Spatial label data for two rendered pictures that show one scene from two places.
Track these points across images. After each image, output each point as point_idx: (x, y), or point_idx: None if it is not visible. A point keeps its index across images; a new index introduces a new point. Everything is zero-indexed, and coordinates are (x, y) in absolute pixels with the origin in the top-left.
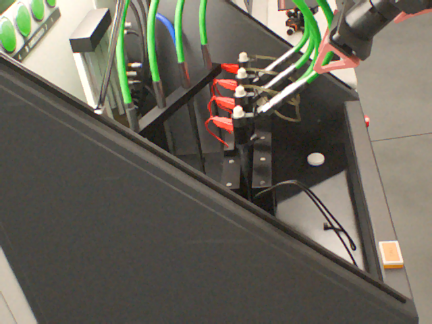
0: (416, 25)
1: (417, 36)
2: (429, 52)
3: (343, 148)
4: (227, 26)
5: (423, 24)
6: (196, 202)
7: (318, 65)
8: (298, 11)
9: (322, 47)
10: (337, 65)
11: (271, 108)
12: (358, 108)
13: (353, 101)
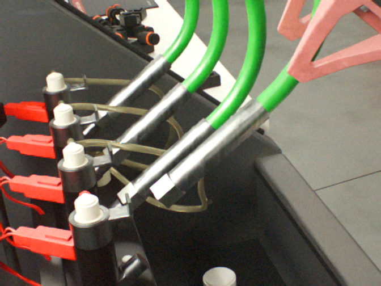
0: (232, 57)
1: (237, 71)
2: (258, 89)
3: (262, 248)
4: (8, 21)
5: (240, 55)
6: None
7: (305, 58)
8: (116, 15)
9: (328, 3)
10: (359, 53)
11: (178, 188)
12: (288, 168)
13: (272, 156)
